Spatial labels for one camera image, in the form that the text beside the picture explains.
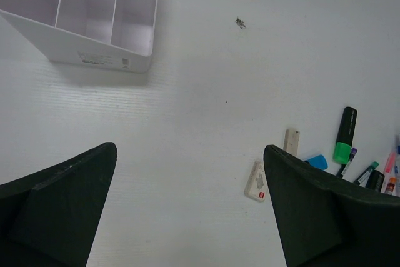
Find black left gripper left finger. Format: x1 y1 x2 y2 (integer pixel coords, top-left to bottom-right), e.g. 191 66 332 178
1 142 118 266

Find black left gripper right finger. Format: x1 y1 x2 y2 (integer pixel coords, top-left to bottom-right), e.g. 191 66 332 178
264 145 399 266

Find teal cap pen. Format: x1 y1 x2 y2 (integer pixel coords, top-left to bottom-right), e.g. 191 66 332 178
353 161 379 186

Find yellow cap black highlighter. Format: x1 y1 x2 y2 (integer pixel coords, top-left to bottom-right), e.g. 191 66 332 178
366 170 385 192

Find purple cap pen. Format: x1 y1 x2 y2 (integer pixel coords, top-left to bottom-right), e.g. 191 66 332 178
336 148 358 178

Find white eraser red label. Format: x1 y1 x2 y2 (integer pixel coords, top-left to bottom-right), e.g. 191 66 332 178
244 161 268 203

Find red orange pen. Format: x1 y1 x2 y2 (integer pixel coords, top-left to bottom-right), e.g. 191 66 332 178
384 177 396 195

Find beige long eraser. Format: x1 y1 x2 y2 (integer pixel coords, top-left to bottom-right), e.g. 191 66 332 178
283 128 300 156

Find white compartment organizer box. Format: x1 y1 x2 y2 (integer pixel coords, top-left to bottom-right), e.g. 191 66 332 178
1 0 158 73

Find small dark debris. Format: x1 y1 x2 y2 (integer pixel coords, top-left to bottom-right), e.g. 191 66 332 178
235 17 246 29

